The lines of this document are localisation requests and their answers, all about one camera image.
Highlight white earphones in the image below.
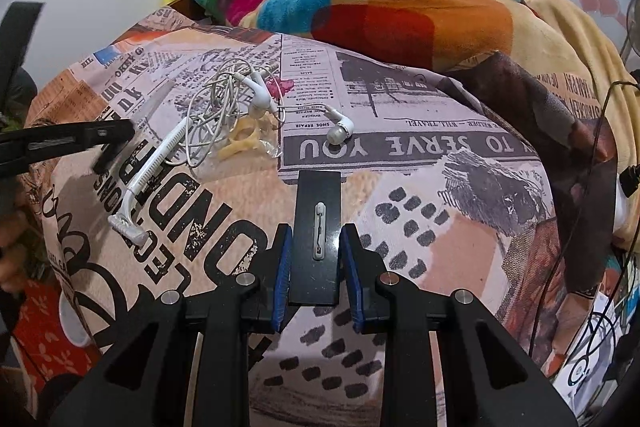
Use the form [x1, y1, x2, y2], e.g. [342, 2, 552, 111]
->
[184, 59, 356, 168]

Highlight person's left hand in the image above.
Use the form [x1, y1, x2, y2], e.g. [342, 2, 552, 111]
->
[0, 207, 31, 294]

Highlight red patterned paper bag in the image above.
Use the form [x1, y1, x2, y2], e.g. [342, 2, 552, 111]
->
[11, 281, 97, 390]

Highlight white disposable razor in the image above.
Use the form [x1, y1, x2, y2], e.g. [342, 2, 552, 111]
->
[107, 117, 192, 249]

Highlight white standing fan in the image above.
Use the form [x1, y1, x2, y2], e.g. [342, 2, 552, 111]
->
[620, 0, 640, 58]

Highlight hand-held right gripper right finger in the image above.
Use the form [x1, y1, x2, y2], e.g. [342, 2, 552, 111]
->
[340, 224, 577, 427]

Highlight white plastic waste bin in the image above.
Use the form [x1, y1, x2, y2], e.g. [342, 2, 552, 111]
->
[57, 289, 95, 349]

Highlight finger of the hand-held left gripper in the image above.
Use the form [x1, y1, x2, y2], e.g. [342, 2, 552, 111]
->
[0, 2, 47, 120]
[0, 119, 137, 176]

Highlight black cable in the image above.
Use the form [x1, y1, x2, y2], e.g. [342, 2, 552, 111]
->
[525, 79, 640, 360]

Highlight yellow rubber bands bag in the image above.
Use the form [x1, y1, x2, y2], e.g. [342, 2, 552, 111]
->
[215, 111, 286, 165]

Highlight beige blanket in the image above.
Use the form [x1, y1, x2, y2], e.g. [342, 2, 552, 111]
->
[520, 0, 640, 250]

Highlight white printed bag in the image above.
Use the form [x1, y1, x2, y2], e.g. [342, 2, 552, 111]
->
[554, 297, 632, 404]

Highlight black card package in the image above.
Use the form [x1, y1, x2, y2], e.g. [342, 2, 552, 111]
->
[290, 171, 342, 308]

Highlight newspaper print blanket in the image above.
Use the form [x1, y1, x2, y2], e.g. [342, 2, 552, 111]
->
[25, 7, 622, 427]

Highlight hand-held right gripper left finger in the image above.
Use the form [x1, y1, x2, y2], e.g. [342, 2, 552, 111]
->
[50, 224, 294, 427]

